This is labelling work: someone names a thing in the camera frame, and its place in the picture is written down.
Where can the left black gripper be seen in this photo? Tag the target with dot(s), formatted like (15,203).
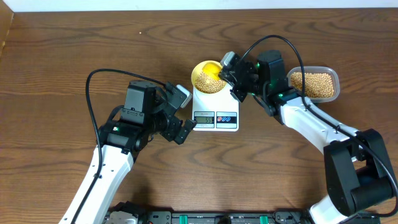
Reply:
(170,132)

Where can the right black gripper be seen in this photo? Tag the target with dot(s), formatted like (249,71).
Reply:
(236,91)

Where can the yellow measuring scoop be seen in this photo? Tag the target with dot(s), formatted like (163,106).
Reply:
(212,70)

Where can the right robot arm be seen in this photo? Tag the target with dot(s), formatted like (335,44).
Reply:
(358,169)

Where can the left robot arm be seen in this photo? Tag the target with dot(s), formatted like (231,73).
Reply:
(148,110)

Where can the pale yellow plastic bowl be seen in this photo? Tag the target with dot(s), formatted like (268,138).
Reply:
(198,69)

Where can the soybeans in bowl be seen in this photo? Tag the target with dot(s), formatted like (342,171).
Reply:
(206,84)

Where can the white digital kitchen scale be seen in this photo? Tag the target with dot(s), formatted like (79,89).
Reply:
(216,111)

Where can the soybeans in container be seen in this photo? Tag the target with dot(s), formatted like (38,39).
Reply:
(317,85)

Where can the clear plastic container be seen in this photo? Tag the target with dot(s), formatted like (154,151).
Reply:
(335,79)

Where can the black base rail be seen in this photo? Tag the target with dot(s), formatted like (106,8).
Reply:
(127,212)

